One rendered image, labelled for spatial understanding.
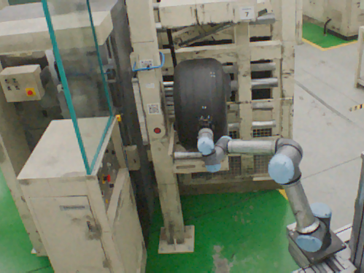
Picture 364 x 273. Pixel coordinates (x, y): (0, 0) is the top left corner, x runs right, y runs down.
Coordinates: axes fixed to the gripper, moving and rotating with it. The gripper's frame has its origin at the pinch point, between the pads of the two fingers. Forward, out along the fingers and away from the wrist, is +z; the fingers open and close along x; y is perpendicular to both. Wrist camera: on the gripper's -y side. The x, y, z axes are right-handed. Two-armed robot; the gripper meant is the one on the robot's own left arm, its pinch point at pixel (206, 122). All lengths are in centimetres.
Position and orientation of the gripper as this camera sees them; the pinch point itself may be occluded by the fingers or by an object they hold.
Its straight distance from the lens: 227.2
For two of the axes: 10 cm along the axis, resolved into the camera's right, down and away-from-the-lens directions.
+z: 0.3, -3.5, 9.4
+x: -10.0, 0.7, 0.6
